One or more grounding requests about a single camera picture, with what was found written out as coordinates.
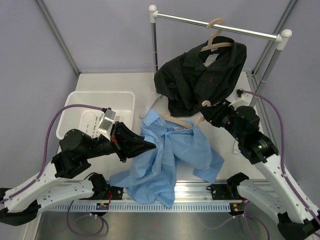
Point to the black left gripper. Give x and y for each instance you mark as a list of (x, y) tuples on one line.
[(127, 143)]

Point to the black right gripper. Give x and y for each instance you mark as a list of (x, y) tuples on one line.
[(213, 113)]

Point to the beige plastic hanger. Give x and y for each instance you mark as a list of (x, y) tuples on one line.
[(190, 120)]

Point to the light blue shirt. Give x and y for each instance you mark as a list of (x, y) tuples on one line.
[(152, 176)]

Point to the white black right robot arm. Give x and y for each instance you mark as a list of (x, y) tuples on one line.
[(294, 214)]

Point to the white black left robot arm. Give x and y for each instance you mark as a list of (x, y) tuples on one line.
[(23, 203)]

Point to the dark striped shirt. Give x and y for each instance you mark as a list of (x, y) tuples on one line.
[(195, 76)]

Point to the beige hanger with dark shirt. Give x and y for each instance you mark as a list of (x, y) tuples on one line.
[(211, 44)]

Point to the white plastic bin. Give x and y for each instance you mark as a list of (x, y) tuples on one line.
[(86, 119)]

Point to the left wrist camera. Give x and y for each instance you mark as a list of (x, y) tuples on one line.
[(105, 124)]

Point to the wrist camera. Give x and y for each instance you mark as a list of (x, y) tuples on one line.
[(239, 98), (105, 124)]

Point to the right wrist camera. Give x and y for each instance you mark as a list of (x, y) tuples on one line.
[(239, 98)]

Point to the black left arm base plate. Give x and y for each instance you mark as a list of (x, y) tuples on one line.
[(114, 192)]

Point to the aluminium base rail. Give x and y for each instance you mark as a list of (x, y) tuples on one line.
[(188, 192)]

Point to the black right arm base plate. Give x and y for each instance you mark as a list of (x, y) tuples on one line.
[(221, 192)]

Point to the white slotted cable duct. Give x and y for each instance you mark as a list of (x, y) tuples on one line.
[(133, 207)]

